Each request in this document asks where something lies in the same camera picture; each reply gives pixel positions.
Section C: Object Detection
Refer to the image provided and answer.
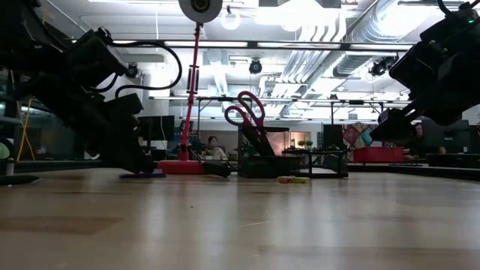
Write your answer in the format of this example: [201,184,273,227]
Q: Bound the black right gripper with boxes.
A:
[369,44,480,143]

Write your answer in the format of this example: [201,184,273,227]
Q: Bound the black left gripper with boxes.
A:
[22,74,155,174]

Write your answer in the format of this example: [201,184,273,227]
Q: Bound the purple sticky note pad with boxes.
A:
[118,169,167,179]

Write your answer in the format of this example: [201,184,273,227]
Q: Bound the black mesh desk organizer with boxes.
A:
[236,126,350,179]

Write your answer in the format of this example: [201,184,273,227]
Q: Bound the red-handled scissors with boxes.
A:
[223,90,278,158]

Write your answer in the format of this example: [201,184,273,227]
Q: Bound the person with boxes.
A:
[202,135,229,161]
[403,121,448,158]

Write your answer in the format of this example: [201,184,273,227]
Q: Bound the red storage bin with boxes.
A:
[352,145,406,164]

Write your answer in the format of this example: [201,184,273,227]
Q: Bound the colourful patchwork quilt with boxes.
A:
[341,121,377,150]

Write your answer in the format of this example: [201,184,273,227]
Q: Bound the black computer monitor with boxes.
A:
[136,115,176,142]

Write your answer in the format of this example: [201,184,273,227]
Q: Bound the red desk lamp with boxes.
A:
[156,0,224,176]

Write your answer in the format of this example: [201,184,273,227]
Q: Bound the large black monitor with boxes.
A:
[421,118,472,155]

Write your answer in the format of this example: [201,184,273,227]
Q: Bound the yellow eraser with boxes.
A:
[283,175,311,185]

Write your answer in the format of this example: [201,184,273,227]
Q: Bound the green white object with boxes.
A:
[0,137,17,177]

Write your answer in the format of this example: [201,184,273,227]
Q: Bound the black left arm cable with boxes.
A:
[106,39,184,99]

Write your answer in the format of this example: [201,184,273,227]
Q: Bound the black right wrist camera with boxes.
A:
[388,39,449,97]

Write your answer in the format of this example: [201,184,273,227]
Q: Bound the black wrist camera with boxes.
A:
[388,39,449,97]
[67,28,129,80]

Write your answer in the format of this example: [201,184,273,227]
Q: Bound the black aluminium table frame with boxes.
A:
[0,159,480,182]

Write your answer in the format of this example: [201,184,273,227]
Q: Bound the black lamp power cord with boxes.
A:
[189,148,241,178]

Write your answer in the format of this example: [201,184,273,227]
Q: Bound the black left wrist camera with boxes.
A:
[67,28,129,80]

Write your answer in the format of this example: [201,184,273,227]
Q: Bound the yellow cable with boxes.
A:
[10,69,37,161]

